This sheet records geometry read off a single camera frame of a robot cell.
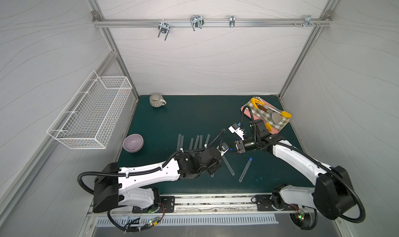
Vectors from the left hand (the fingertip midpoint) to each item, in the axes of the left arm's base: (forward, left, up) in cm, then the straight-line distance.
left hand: (217, 157), depth 74 cm
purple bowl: (+13, +50, -12) cm, 53 cm away
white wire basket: (+9, +59, +17) cm, 62 cm away
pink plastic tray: (+38, -28, -15) cm, 49 cm away
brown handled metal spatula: (+35, -43, -12) cm, 57 cm away
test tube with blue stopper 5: (+18, +5, -14) cm, 23 cm away
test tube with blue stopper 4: (+15, +11, -14) cm, 24 cm away
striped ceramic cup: (+46, +42, -8) cm, 62 cm away
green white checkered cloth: (+39, -39, -12) cm, 56 cm away
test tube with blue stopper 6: (+3, -7, -14) cm, 16 cm away
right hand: (+4, -4, +1) cm, 6 cm away
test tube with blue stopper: (+15, +23, -14) cm, 31 cm away
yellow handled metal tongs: (+49, -31, -12) cm, 59 cm away
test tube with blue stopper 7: (0, -17, -14) cm, 22 cm away
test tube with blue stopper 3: (+14, +15, -13) cm, 24 cm away
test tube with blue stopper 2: (+15, +21, -14) cm, 29 cm away
